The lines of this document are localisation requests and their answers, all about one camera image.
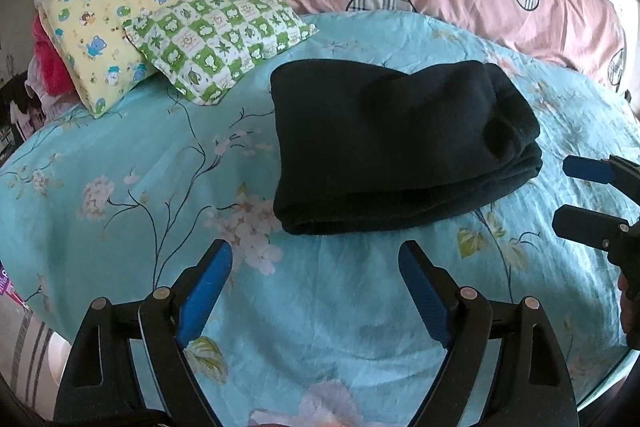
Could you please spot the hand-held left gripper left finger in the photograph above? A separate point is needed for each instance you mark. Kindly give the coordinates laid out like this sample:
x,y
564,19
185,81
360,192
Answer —
x,y
202,297

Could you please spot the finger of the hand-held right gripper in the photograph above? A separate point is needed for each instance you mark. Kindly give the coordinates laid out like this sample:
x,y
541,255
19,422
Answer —
x,y
587,169
585,224

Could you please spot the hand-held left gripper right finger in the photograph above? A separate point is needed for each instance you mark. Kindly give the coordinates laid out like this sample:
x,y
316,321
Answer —
x,y
425,297

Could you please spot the black pants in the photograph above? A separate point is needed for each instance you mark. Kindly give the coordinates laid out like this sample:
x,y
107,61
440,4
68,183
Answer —
x,y
390,132

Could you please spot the person's right hand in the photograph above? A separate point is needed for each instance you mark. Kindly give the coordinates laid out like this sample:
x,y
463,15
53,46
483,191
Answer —
x,y
631,312

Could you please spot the light blue floral bedsheet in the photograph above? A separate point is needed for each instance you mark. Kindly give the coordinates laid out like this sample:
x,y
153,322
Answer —
x,y
125,187

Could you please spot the green checkered pillow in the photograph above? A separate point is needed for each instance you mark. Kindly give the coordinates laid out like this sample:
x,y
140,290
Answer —
x,y
215,37

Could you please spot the red fleece cloth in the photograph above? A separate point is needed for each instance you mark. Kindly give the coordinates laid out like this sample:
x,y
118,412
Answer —
x,y
50,57

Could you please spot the yellow cartoon print pillow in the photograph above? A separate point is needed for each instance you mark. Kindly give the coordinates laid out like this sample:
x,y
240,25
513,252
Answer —
x,y
100,7

